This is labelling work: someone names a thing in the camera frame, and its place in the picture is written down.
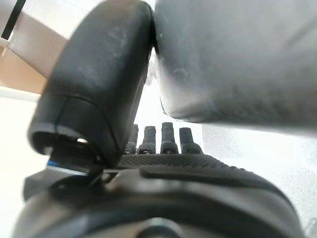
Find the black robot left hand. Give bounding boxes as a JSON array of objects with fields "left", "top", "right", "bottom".
[{"left": 14, "top": 0, "right": 306, "bottom": 238}]

